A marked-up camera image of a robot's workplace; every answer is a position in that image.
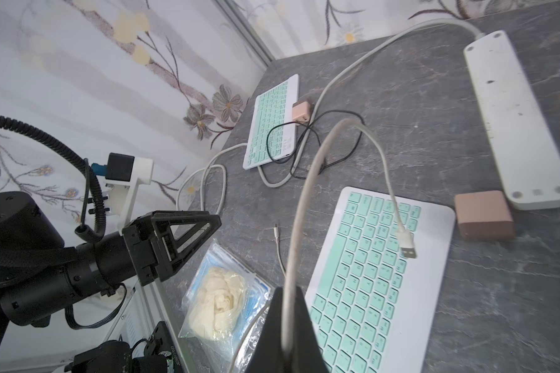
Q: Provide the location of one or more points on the pink charger plug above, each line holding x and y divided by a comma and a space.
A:
301, 112
484, 216

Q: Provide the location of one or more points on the white power strip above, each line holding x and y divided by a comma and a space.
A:
525, 153

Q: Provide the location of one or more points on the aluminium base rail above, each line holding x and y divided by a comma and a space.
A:
142, 309

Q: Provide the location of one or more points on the green wireless keyboard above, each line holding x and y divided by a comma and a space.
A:
272, 132
373, 294

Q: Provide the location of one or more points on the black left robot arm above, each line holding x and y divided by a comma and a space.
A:
40, 275

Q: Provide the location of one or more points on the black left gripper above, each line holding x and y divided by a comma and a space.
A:
162, 242

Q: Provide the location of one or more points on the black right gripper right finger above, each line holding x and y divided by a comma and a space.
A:
306, 354

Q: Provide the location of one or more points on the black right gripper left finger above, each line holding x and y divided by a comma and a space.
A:
268, 356

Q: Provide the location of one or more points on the bagged blue masks and gloves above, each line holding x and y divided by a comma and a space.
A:
222, 301

